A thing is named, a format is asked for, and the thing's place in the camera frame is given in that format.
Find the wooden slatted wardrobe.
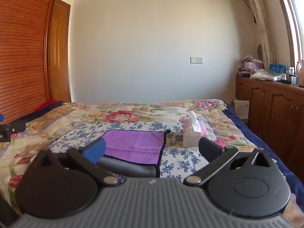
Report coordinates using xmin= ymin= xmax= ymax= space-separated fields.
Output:
xmin=0 ymin=0 xmax=60 ymax=126

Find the red cloth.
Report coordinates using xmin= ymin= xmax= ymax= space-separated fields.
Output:
xmin=36 ymin=98 xmax=59 ymax=111

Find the clear plastic bag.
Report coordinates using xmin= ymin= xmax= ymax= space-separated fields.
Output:
xmin=249 ymin=69 xmax=283 ymax=81

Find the patterned beige curtain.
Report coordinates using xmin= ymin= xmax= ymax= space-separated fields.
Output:
xmin=240 ymin=0 xmax=276 ymax=64

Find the dark cloth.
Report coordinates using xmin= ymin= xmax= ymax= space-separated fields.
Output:
xmin=5 ymin=101 xmax=66 ymax=125

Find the navy blue blanket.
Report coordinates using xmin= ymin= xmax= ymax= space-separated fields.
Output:
xmin=223 ymin=102 xmax=304 ymax=195

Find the stack of books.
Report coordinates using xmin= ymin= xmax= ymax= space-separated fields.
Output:
xmin=237 ymin=68 xmax=252 ymax=78

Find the wooden cabinet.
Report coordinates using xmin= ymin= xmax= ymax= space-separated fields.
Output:
xmin=235 ymin=76 xmax=304 ymax=171

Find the purple and grey towel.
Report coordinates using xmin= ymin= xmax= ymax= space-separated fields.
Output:
xmin=96 ymin=129 xmax=171 ymax=178

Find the white cardboard box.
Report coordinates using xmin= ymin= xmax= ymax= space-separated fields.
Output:
xmin=231 ymin=97 xmax=250 ymax=124

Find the pink and white tissue box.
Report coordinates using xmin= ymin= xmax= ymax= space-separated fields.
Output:
xmin=182 ymin=111 xmax=209 ymax=148

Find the blue box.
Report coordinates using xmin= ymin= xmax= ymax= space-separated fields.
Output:
xmin=269 ymin=64 xmax=286 ymax=74

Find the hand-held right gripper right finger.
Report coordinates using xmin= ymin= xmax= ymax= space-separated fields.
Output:
xmin=184 ymin=136 xmax=277 ymax=187

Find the pink jug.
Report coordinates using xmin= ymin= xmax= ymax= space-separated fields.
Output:
xmin=296 ymin=59 xmax=304 ymax=87

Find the wooden door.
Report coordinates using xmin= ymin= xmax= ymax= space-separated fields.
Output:
xmin=49 ymin=0 xmax=72 ymax=102

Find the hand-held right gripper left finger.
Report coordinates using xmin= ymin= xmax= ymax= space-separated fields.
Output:
xmin=30 ymin=138 xmax=121 ymax=188

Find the pink tissue pack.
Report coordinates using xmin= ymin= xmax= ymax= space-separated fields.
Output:
xmin=244 ymin=61 xmax=264 ymax=70

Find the blue floral pillow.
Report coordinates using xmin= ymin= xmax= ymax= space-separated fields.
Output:
xmin=46 ymin=121 xmax=211 ymax=178

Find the wooden window frame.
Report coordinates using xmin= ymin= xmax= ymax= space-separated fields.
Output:
xmin=272 ymin=0 xmax=304 ymax=63

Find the crumpled plastic wrapper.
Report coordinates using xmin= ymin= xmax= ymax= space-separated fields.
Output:
xmin=240 ymin=55 xmax=262 ymax=63

